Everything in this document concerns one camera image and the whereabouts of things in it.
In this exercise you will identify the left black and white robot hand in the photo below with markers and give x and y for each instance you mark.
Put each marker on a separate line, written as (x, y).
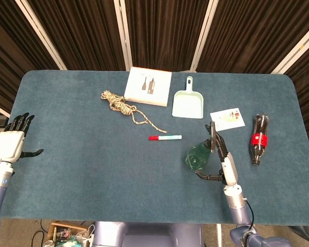
(9, 145)

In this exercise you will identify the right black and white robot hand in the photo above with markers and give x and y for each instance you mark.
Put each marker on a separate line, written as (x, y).
(229, 167)

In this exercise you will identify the right purple robot arm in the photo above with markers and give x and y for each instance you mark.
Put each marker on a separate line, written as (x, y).
(238, 208)

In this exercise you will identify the cola bottle with red label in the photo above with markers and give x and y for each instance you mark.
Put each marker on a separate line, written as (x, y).
(259, 140)

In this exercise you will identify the white printed photo card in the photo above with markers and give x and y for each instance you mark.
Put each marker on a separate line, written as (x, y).
(229, 118)

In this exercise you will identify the white marker with red cap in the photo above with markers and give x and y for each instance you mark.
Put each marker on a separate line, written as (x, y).
(167, 137)

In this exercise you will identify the light green plastic dustpan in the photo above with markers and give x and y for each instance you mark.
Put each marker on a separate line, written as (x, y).
(188, 105)

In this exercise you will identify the brown curtain screen panel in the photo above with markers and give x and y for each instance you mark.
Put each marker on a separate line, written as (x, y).
(164, 33)
(13, 64)
(306, 85)
(79, 33)
(249, 36)

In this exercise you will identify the blue felt table cover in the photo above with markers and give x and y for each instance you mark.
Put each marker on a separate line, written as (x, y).
(92, 167)

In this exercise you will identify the purple robot torso base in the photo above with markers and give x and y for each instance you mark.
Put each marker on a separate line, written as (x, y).
(149, 235)

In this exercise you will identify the cardboard box of clutter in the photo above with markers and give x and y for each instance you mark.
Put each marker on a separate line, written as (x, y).
(67, 235)

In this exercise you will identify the white flat cardboard box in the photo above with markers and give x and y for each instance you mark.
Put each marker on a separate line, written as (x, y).
(148, 86)

